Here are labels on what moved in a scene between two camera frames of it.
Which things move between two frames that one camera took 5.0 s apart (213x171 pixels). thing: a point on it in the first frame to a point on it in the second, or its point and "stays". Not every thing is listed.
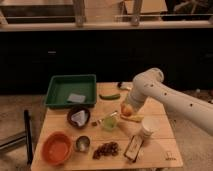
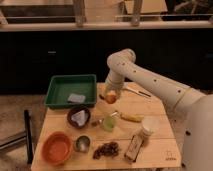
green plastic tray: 72,90 stays
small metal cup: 82,143 stays
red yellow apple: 126,109 to 111,97
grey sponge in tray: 76,98 stays
